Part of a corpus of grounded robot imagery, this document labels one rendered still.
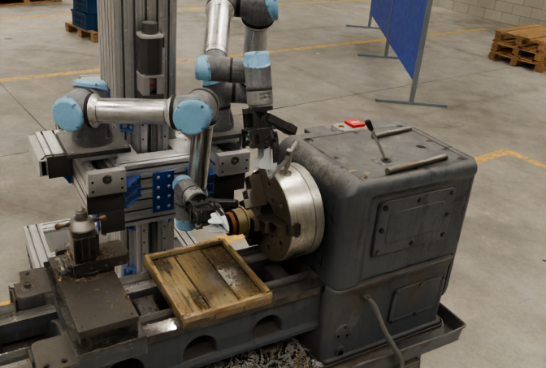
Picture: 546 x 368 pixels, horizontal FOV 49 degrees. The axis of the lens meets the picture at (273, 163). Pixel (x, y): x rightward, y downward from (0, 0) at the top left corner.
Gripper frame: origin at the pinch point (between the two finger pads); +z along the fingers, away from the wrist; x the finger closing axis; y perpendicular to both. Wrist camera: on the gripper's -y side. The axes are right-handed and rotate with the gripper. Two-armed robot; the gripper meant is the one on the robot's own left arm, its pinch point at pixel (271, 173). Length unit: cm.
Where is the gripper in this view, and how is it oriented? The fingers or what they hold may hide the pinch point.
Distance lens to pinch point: 175.2
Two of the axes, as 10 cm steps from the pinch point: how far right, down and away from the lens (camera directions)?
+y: -8.7, 1.4, -4.8
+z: 0.7, 9.8, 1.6
